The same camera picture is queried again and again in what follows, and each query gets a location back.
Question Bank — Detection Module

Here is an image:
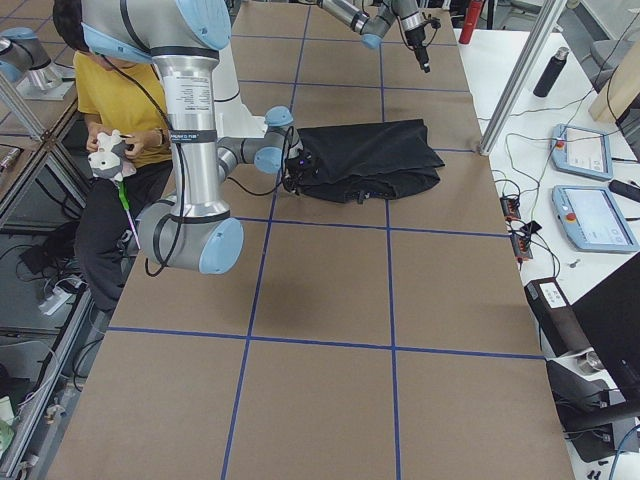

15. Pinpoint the black monitor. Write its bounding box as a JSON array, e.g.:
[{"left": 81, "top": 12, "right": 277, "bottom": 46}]
[{"left": 572, "top": 255, "right": 640, "bottom": 400}]

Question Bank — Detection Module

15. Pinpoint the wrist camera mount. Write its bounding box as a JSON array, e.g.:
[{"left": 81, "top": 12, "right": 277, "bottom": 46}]
[
  {"left": 424, "top": 15, "right": 441, "bottom": 31},
  {"left": 282, "top": 149, "right": 320, "bottom": 195}
]

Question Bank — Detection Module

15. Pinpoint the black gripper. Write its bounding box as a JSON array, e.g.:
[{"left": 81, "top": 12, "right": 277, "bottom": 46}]
[{"left": 405, "top": 27, "right": 431, "bottom": 73}]

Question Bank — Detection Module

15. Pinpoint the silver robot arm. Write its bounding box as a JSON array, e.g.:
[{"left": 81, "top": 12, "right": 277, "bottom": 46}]
[
  {"left": 82, "top": 1, "right": 303, "bottom": 274},
  {"left": 314, "top": 0, "right": 432, "bottom": 73}
]

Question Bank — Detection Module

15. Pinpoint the black power strip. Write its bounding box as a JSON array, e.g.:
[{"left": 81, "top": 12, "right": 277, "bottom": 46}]
[{"left": 500, "top": 196, "right": 533, "bottom": 264}]

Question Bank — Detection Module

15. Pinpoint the red bottle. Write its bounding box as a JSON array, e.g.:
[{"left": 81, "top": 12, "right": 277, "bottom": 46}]
[{"left": 458, "top": 0, "right": 485, "bottom": 45}]

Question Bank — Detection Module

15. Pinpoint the grey plush toy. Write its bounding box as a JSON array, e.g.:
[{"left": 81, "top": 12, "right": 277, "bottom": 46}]
[{"left": 88, "top": 129, "right": 136, "bottom": 182}]

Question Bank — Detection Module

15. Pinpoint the upper teach pendant tablet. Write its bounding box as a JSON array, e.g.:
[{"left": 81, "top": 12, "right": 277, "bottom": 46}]
[{"left": 550, "top": 124, "right": 613, "bottom": 181}]

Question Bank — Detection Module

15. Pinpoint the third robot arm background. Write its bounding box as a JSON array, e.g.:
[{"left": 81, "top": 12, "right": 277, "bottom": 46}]
[{"left": 1, "top": 27, "right": 75, "bottom": 101}]

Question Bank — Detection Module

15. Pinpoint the black graphic t-shirt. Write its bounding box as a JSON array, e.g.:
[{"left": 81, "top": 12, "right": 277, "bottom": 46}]
[{"left": 299, "top": 119, "right": 445, "bottom": 204}]

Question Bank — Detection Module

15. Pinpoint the aluminium frame post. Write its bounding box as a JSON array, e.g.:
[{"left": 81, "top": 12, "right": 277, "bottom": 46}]
[{"left": 478, "top": 0, "right": 566, "bottom": 156}]

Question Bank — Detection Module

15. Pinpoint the person in yellow shirt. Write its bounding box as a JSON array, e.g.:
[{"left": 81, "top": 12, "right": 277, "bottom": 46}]
[{"left": 52, "top": 1, "right": 172, "bottom": 313}]

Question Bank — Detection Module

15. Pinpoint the teach pendant tablet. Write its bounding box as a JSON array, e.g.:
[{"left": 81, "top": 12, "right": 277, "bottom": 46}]
[
  {"left": 550, "top": 124, "right": 613, "bottom": 181},
  {"left": 551, "top": 185, "right": 639, "bottom": 253}
]

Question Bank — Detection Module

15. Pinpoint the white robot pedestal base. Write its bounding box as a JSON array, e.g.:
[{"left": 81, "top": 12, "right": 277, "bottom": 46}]
[{"left": 212, "top": 44, "right": 266, "bottom": 138}]

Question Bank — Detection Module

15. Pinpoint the brown paper table cover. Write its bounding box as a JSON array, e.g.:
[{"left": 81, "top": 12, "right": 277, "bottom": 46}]
[{"left": 48, "top": 2, "right": 573, "bottom": 479}]

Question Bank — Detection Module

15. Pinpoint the dark brown box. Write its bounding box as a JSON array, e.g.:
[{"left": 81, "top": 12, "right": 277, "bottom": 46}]
[{"left": 524, "top": 277, "right": 592, "bottom": 359}]

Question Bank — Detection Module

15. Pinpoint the black water bottle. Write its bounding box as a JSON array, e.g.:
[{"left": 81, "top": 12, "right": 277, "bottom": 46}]
[{"left": 533, "top": 47, "right": 570, "bottom": 98}]

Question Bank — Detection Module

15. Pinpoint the lower teach pendant tablet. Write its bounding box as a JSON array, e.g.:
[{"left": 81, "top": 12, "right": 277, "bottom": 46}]
[{"left": 551, "top": 185, "right": 639, "bottom": 253}]

